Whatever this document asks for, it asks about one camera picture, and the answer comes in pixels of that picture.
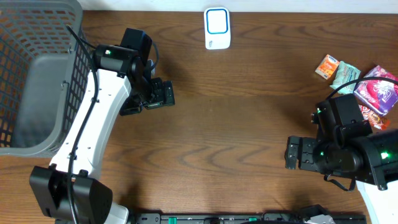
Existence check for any mint green snack packet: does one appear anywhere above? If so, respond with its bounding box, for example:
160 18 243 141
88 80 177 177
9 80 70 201
330 61 361 95

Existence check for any purple tissue pack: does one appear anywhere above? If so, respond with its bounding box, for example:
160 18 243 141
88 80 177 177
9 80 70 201
353 80 397 116

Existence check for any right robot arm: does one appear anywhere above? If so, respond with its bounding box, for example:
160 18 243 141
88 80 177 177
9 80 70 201
285 94 397 223

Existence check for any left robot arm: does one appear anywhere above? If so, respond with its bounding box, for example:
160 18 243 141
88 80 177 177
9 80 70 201
29 28 175 224

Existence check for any white barcode scanner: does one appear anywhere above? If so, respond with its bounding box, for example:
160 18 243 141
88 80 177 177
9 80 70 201
203 7 231 50

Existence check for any dark grey plastic basket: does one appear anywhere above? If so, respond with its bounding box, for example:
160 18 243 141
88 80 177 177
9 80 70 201
1 0 90 157

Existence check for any black mounting rail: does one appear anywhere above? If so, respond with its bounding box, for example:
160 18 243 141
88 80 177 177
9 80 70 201
129 205 367 224

